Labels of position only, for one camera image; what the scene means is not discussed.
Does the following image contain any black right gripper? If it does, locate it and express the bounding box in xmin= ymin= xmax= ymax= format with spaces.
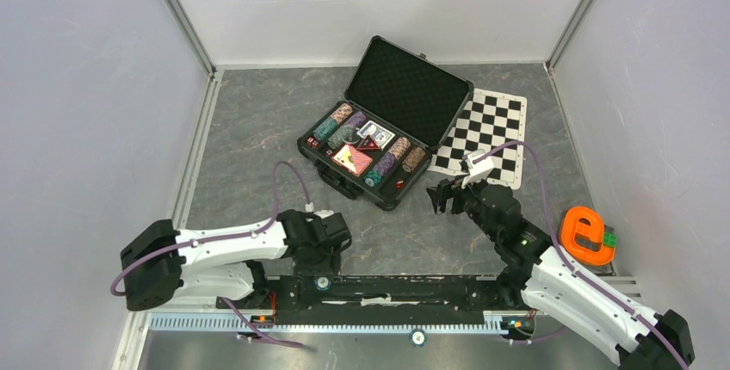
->
xmin=425 ymin=170 xmax=500 ymax=242

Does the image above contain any brown poker chip stack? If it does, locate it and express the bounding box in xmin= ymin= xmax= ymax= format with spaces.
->
xmin=401 ymin=146 xmax=425 ymax=173

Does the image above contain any orange blue poker chip stack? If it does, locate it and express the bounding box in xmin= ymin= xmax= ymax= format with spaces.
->
xmin=387 ymin=137 xmax=411 ymax=160

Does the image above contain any black poker case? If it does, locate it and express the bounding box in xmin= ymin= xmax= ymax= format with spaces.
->
xmin=296 ymin=36 xmax=474 ymax=211

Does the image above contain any clear dealer button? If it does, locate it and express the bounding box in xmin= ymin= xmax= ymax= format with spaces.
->
xmin=343 ymin=131 xmax=362 ymax=145

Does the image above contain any black red all-in triangle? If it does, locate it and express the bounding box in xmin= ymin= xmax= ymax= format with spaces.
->
xmin=356 ymin=135 xmax=380 ymax=151

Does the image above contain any green yellow blue chip stack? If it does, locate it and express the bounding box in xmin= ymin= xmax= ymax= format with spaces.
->
xmin=327 ymin=126 xmax=355 ymax=149

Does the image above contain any teal poker chip stack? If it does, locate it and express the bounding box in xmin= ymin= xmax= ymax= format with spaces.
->
xmin=312 ymin=116 xmax=339 ymax=141

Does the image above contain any purple poker chip stack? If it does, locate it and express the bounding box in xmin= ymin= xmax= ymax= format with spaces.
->
xmin=343 ymin=111 xmax=368 ymax=131

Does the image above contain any pink poker chip stack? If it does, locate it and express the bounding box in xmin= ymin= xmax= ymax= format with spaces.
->
xmin=331 ymin=103 xmax=353 ymax=125

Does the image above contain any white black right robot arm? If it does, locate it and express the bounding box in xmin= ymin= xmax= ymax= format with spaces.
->
xmin=426 ymin=179 xmax=696 ymax=369

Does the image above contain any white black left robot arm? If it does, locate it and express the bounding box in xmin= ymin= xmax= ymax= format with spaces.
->
xmin=111 ymin=209 xmax=352 ymax=311

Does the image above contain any black white chessboard mat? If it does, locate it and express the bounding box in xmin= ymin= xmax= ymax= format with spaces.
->
xmin=429 ymin=89 xmax=527 ymax=190

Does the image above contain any red playing card deck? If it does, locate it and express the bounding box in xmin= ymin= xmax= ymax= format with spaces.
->
xmin=331 ymin=145 xmax=373 ymax=176

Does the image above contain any blue playing card deck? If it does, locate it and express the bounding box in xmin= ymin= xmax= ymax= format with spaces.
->
xmin=357 ymin=120 xmax=395 ymax=149

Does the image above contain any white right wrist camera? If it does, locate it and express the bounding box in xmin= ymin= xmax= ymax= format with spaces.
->
xmin=461 ymin=150 xmax=495 ymax=189

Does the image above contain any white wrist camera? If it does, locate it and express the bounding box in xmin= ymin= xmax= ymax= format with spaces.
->
xmin=461 ymin=150 xmax=495 ymax=189
xmin=305 ymin=202 xmax=335 ymax=220

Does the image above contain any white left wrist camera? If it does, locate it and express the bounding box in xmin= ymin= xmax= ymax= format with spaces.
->
xmin=305 ymin=202 xmax=335 ymax=220

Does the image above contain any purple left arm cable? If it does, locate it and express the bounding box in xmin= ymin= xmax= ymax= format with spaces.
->
xmin=109 ymin=161 xmax=315 ymax=349

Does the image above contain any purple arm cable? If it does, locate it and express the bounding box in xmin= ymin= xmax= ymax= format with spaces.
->
xmin=109 ymin=161 xmax=315 ymax=349
xmin=473 ymin=140 xmax=691 ymax=370

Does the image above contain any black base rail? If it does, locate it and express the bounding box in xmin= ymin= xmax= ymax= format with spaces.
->
xmin=232 ymin=275 xmax=530 ymax=326

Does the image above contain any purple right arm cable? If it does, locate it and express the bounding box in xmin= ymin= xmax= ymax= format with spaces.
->
xmin=473 ymin=140 xmax=691 ymax=370

